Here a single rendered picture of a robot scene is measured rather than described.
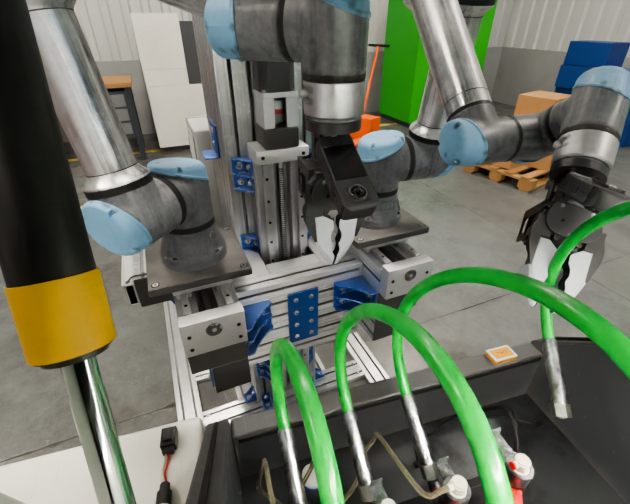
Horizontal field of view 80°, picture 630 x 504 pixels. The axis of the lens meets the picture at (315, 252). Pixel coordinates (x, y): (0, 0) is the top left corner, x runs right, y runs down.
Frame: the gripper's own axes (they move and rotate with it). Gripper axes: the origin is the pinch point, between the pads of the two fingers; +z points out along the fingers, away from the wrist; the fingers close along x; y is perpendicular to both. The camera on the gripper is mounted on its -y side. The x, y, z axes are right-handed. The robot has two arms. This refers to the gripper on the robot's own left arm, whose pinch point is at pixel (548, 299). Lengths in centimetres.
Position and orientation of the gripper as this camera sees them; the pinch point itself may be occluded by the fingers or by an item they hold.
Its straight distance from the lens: 58.1
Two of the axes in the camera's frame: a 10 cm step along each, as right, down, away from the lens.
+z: -3.6, 9.2, -1.4
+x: -9.3, -3.4, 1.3
